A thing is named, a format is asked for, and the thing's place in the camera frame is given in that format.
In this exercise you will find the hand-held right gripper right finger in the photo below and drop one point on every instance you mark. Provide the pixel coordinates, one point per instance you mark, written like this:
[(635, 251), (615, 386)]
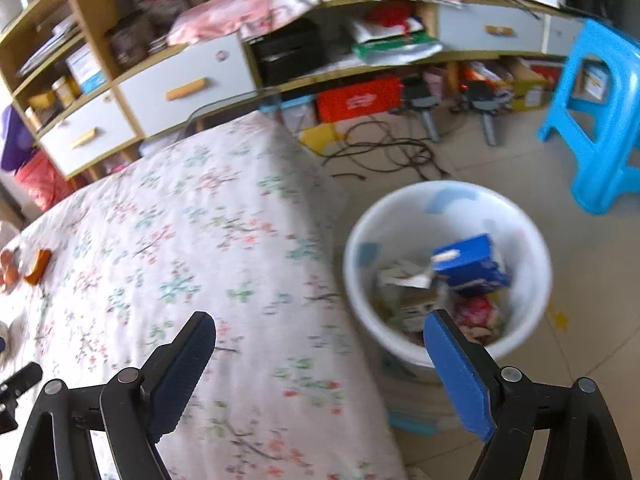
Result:
[(457, 375)]

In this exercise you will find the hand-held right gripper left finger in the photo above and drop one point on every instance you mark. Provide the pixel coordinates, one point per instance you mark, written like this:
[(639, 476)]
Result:
[(182, 375)]

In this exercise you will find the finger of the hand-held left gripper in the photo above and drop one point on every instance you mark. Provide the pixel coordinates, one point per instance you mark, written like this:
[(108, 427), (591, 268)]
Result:
[(22, 377)]

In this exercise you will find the blue carton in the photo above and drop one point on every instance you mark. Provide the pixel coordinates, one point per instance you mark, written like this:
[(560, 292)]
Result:
[(475, 265)]

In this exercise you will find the white tissue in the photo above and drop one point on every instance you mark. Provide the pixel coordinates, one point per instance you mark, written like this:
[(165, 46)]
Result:
[(400, 275)]

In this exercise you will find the white trash bin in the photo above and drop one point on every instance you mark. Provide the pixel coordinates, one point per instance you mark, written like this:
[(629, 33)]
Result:
[(450, 205)]

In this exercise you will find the light blue plastic strip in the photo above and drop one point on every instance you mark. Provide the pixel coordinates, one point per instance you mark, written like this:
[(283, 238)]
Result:
[(412, 422)]

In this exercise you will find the small orange item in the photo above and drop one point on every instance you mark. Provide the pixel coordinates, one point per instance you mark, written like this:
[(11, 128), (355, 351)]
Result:
[(37, 266)]

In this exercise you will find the floral tablecloth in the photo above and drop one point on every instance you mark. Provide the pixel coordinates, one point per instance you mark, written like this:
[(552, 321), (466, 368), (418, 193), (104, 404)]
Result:
[(200, 210)]

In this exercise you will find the red bag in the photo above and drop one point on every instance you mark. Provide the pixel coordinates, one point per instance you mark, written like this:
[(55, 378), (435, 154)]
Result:
[(42, 182)]

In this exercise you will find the purple plush hat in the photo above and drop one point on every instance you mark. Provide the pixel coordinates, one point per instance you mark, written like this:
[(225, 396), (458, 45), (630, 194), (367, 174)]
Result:
[(12, 140)]

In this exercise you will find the black grey tool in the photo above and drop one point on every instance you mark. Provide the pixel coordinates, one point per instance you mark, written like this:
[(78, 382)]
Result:
[(485, 110), (425, 105)]

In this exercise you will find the yellow floor item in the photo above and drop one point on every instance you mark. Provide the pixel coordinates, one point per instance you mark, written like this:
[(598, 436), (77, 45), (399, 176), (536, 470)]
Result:
[(320, 139)]

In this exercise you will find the white drawer with round sticker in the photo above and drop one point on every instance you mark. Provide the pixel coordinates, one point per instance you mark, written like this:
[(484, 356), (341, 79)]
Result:
[(150, 90)]

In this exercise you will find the blue plastic stool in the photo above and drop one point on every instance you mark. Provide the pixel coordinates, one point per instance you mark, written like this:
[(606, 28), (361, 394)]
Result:
[(600, 125)]

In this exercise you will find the red box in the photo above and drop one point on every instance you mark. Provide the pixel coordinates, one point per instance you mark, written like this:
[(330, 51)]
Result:
[(357, 100)]

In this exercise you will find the cardboard box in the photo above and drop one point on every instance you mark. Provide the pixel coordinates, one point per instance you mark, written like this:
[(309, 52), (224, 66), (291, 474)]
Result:
[(530, 87)]

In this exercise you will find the light blue box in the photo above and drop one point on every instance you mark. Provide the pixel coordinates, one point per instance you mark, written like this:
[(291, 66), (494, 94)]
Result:
[(87, 67)]

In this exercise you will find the green white bag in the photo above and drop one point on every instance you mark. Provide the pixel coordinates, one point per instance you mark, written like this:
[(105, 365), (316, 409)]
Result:
[(395, 50)]

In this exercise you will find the black printer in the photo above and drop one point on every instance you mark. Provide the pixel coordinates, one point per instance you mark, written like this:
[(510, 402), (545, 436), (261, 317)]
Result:
[(290, 52)]

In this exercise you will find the tall wooden shelf cabinet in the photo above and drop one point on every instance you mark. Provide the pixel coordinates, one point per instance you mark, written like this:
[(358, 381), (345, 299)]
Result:
[(90, 25)]

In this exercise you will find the pink cloth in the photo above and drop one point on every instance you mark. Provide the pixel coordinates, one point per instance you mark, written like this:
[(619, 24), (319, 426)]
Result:
[(260, 5)]

